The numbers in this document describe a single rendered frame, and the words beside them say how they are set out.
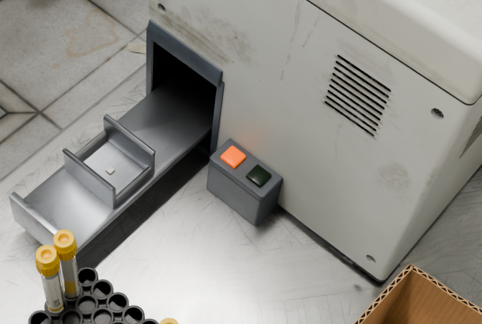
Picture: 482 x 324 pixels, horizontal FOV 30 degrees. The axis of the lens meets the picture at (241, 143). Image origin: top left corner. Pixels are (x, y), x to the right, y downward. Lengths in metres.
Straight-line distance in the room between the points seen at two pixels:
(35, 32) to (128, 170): 1.34
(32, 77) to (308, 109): 1.38
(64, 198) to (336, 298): 0.24
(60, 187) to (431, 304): 0.32
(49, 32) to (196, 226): 1.34
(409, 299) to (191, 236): 0.21
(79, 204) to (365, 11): 0.30
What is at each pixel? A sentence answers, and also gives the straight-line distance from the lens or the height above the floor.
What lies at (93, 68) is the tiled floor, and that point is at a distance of 2.01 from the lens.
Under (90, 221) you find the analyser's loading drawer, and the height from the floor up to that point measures 0.91.
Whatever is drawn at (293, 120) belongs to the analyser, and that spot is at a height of 1.00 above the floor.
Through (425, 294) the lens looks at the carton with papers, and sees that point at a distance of 0.64.
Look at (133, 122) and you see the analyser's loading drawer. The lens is 0.80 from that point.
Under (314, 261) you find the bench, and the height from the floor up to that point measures 0.88.
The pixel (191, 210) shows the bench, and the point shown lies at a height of 0.88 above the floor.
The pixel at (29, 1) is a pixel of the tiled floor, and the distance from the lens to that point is 2.16.
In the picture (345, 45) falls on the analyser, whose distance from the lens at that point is 0.61.
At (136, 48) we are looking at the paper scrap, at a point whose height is 0.00.
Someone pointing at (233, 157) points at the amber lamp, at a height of 0.93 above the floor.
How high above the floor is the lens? 1.56
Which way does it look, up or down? 55 degrees down
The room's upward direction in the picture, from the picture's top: 9 degrees clockwise
